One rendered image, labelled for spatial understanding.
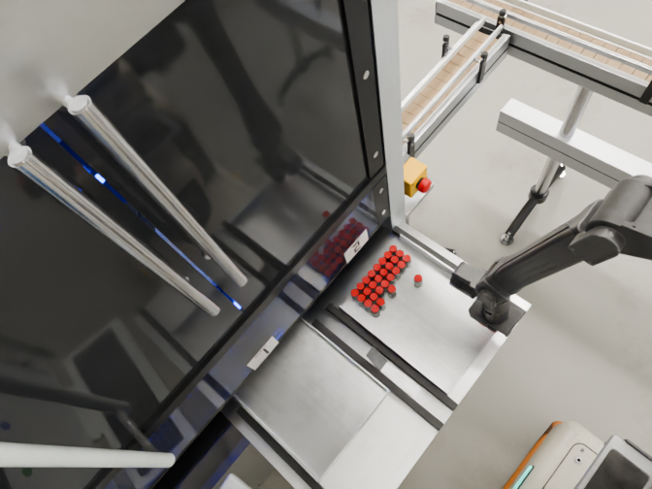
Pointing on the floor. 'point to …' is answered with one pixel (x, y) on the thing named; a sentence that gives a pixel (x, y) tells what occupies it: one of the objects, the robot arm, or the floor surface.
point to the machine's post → (389, 101)
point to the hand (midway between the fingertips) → (494, 326)
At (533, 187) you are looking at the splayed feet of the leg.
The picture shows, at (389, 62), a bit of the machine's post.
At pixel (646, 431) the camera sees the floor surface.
